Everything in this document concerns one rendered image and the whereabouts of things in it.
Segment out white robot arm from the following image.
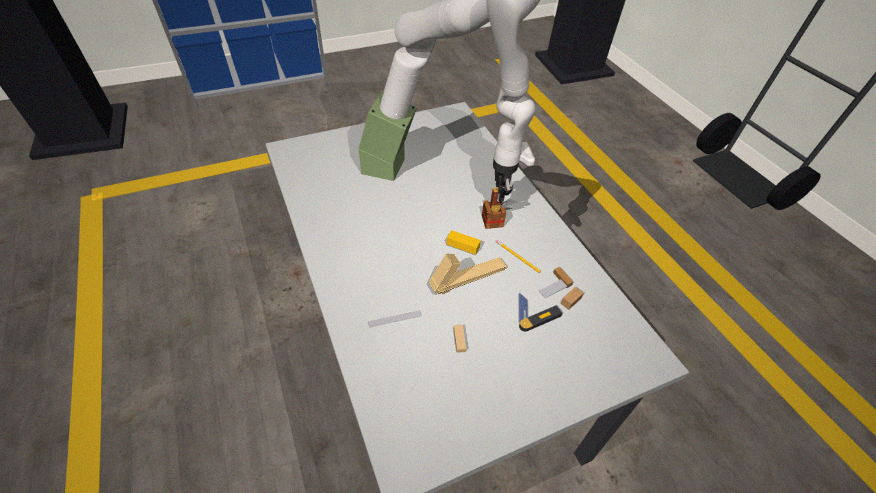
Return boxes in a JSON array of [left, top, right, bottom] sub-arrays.
[[380, 0, 540, 166]]

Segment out yellow rectangular block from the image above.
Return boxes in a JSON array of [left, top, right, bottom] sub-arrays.
[[446, 230, 480, 255]]

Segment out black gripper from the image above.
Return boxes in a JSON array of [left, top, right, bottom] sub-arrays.
[[493, 159, 519, 202]]

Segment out grey flat bar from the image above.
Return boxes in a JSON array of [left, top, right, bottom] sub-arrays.
[[368, 310, 422, 327]]

